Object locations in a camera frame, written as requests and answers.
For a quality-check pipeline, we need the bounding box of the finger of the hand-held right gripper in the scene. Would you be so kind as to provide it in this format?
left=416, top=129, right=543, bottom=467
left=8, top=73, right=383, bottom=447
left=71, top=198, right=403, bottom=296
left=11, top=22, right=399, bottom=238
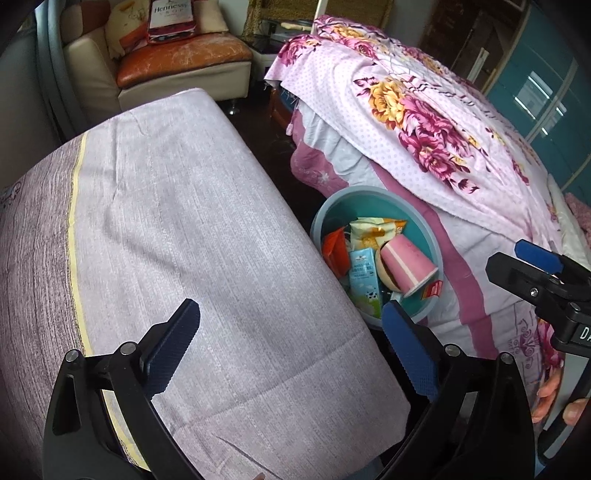
left=486, top=251, right=571, bottom=319
left=515, top=239, right=591, bottom=289

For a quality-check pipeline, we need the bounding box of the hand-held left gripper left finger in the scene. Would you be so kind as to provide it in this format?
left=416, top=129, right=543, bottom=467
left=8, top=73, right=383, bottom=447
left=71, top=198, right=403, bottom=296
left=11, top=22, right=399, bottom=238
left=44, top=299, right=204, bottom=480

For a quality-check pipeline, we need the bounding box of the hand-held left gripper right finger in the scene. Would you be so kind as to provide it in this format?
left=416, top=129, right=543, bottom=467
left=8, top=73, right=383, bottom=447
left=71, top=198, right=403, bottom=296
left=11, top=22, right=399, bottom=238
left=379, top=301, right=536, bottom=480

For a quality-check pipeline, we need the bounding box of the light blue milk carton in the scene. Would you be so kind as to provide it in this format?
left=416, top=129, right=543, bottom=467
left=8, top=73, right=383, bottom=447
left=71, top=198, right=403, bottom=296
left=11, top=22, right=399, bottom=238
left=347, top=249, right=384, bottom=320

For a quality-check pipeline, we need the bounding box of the pink paper cup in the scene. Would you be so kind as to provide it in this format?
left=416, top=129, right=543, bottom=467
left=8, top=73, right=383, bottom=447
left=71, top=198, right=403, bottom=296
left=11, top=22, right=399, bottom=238
left=379, top=234, right=438, bottom=298

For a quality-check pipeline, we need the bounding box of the orange white snack bag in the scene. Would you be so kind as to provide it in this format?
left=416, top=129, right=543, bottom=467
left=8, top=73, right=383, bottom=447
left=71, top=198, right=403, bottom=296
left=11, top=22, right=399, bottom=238
left=349, top=217, right=408, bottom=252

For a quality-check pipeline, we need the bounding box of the orange snack packet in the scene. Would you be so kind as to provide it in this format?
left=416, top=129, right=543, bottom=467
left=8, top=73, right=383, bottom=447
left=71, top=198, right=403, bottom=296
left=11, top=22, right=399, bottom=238
left=322, top=228, right=352, bottom=278

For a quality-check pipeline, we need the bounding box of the teal plastic bucket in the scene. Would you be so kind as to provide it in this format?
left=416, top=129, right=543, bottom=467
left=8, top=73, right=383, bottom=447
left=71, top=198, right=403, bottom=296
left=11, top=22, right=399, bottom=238
left=310, top=186, right=445, bottom=324

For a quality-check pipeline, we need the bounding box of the person's right hand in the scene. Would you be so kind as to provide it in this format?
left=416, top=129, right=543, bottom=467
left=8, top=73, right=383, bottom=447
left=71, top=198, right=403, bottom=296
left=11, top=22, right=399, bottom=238
left=531, top=369, right=591, bottom=426

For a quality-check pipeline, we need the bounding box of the pink white bedsheet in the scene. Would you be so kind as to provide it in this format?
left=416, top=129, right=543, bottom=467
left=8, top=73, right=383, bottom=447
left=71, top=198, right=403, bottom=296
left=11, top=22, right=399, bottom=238
left=290, top=102, right=591, bottom=416

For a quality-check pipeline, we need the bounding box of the pink fluffy cloth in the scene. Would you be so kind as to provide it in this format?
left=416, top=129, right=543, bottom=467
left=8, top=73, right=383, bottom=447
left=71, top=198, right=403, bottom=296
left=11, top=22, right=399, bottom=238
left=566, top=191, right=591, bottom=227

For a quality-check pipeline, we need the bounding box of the lilac tablecloth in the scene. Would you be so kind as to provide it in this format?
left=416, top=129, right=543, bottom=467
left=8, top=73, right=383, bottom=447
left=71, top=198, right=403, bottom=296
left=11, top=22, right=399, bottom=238
left=0, top=88, right=411, bottom=476

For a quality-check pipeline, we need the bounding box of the teal cabinet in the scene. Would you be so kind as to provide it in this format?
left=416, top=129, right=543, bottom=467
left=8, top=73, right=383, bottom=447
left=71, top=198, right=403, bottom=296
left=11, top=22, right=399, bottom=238
left=485, top=0, right=591, bottom=190

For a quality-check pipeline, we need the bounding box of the floral pink quilt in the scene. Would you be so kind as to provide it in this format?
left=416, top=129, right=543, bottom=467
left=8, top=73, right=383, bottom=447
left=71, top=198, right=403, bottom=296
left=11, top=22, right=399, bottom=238
left=264, top=15, right=561, bottom=254

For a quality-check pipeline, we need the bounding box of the dark wooden door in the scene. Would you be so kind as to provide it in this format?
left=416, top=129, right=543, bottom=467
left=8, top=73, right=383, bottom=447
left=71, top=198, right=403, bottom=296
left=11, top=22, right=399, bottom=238
left=418, top=0, right=532, bottom=93

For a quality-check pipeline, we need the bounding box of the cream leather sofa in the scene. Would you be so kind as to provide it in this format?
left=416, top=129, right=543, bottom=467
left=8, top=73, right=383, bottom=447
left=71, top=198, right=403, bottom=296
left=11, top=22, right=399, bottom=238
left=62, top=0, right=254, bottom=112

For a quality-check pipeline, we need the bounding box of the orange seat cushion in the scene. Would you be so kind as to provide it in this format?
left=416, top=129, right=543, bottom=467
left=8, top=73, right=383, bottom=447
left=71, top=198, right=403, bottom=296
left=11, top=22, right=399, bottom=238
left=115, top=32, right=254, bottom=88

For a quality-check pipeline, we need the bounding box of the grey blue curtain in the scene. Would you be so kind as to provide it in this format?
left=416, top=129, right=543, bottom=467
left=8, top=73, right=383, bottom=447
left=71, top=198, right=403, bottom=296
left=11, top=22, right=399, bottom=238
left=34, top=0, right=77, bottom=139

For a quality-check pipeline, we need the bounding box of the white side table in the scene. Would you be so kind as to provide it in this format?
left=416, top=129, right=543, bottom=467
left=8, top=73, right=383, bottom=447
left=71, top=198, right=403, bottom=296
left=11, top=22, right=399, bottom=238
left=253, top=32, right=296, bottom=63

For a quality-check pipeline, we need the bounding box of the white pole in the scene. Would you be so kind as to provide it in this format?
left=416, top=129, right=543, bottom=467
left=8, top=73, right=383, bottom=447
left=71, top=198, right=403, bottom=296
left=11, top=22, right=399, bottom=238
left=311, top=0, right=328, bottom=35

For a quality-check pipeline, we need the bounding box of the yellow cartoon cushion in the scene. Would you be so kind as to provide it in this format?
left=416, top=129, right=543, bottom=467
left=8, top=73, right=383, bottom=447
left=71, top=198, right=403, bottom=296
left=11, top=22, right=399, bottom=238
left=105, top=0, right=153, bottom=58

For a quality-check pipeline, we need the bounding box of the bottle shaped pillow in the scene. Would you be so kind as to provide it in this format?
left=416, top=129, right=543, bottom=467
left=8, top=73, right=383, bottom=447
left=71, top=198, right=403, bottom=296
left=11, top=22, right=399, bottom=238
left=147, top=0, right=197, bottom=44

